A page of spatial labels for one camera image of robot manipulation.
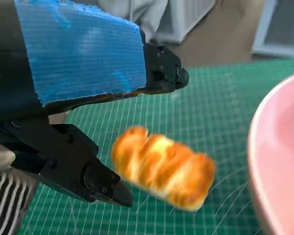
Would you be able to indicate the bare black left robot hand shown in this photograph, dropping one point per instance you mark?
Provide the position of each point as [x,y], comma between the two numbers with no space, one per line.
[76,54]

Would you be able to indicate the braided toy bread loaf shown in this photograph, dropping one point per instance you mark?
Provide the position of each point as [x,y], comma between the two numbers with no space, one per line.
[161,166]

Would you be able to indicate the pink bowl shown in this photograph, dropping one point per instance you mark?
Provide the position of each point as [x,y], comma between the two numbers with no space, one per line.
[279,147]

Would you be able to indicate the person in white clothes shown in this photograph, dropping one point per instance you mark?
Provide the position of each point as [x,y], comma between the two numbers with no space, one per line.
[137,9]

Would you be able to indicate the green cutting mat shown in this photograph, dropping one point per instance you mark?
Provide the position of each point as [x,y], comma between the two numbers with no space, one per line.
[210,110]

